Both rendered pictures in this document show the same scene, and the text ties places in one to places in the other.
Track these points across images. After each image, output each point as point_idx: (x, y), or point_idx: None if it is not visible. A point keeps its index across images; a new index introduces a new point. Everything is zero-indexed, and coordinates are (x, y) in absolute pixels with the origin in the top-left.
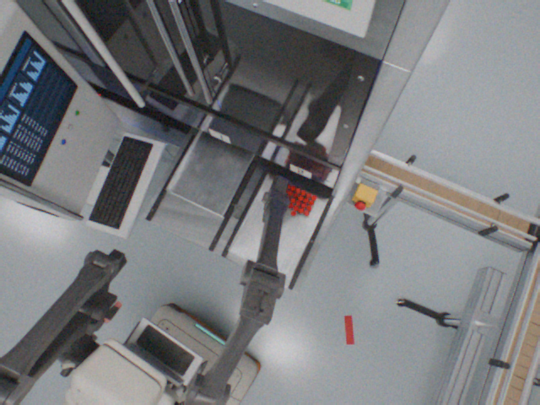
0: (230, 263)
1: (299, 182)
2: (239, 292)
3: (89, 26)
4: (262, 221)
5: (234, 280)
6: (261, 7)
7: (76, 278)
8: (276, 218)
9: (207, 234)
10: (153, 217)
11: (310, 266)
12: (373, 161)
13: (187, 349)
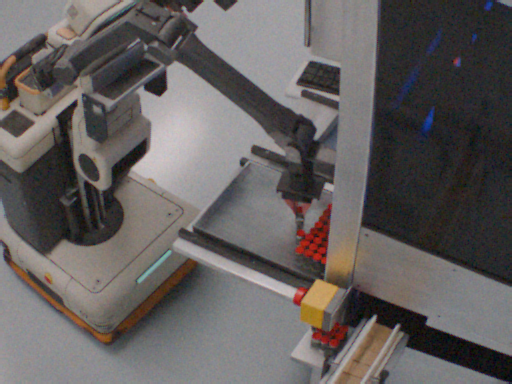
0: (268, 331)
1: None
2: (219, 340)
3: None
4: (283, 171)
5: (239, 334)
6: None
7: None
8: (260, 96)
9: (277, 149)
10: (306, 100)
11: (213, 261)
12: (385, 340)
13: (123, 94)
